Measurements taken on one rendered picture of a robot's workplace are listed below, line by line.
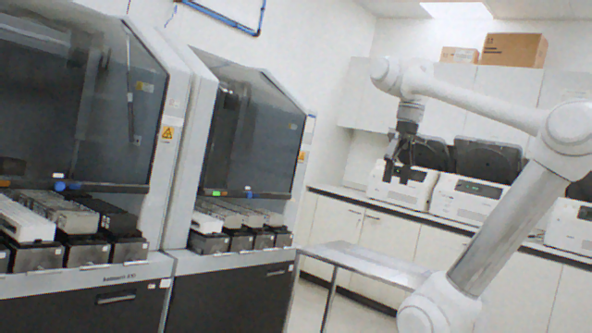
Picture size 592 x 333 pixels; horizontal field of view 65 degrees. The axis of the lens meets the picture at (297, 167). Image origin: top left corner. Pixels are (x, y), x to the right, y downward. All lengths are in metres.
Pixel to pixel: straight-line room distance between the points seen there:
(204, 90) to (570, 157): 1.28
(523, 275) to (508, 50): 1.79
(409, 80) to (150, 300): 1.19
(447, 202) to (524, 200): 2.66
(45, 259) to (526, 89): 3.53
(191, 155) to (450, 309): 1.11
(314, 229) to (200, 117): 2.72
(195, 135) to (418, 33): 3.40
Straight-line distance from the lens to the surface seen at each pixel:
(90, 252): 1.64
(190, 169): 1.90
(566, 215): 3.72
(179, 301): 1.95
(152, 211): 1.84
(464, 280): 1.30
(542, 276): 3.74
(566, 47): 4.53
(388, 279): 1.86
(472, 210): 3.83
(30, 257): 1.56
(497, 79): 4.20
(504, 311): 3.83
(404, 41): 4.97
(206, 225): 1.96
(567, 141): 1.17
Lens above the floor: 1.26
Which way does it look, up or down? 3 degrees down
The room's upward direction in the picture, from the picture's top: 12 degrees clockwise
